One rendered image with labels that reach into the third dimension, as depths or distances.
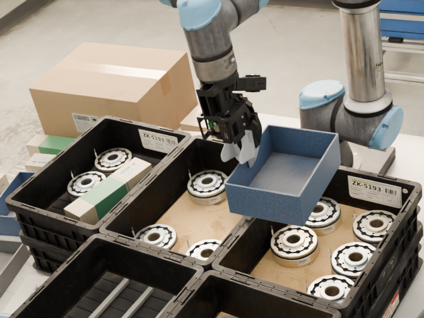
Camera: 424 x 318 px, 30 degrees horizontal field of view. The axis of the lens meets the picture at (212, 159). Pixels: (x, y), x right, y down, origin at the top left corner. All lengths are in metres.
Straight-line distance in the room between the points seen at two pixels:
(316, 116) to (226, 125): 0.61
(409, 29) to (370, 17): 1.81
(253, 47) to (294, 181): 2.89
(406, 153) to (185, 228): 0.69
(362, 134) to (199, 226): 0.45
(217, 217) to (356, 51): 0.50
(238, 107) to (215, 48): 0.13
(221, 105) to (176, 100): 1.04
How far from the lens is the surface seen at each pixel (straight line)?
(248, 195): 1.44
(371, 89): 1.87
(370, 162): 2.13
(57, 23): 5.24
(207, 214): 1.89
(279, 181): 1.54
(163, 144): 2.07
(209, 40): 1.35
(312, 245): 1.71
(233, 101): 1.44
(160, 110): 2.37
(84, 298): 1.77
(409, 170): 2.16
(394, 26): 3.60
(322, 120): 1.98
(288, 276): 1.70
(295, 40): 4.39
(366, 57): 1.82
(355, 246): 1.70
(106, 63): 2.51
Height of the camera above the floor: 2.00
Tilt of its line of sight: 35 degrees down
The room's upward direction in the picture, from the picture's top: 12 degrees counter-clockwise
